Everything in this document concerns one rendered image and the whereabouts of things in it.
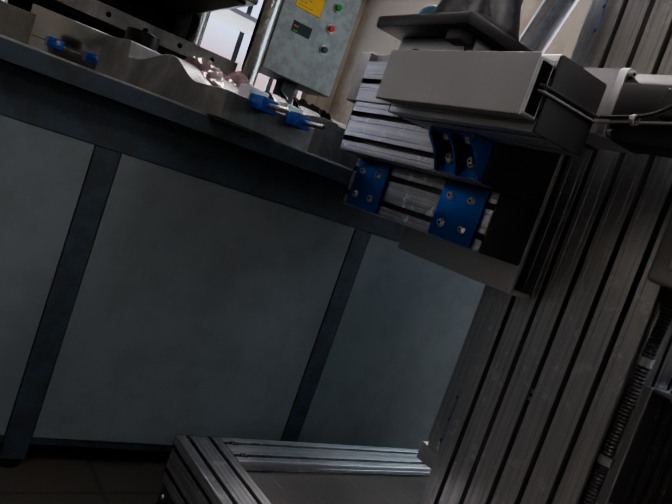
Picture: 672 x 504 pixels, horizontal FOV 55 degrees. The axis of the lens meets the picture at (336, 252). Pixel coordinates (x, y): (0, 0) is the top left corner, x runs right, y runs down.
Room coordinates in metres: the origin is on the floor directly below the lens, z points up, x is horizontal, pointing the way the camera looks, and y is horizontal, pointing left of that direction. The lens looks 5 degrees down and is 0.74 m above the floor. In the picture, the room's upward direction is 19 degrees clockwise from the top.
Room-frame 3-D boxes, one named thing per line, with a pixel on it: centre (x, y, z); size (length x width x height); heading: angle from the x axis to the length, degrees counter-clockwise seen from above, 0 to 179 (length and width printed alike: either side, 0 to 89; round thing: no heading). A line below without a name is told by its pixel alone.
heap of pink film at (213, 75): (1.51, 0.41, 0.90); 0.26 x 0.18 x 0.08; 52
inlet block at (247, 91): (1.30, 0.23, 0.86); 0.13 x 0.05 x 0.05; 52
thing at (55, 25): (2.13, 1.07, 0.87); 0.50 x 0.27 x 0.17; 35
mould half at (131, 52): (1.51, 0.41, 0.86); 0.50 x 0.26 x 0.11; 52
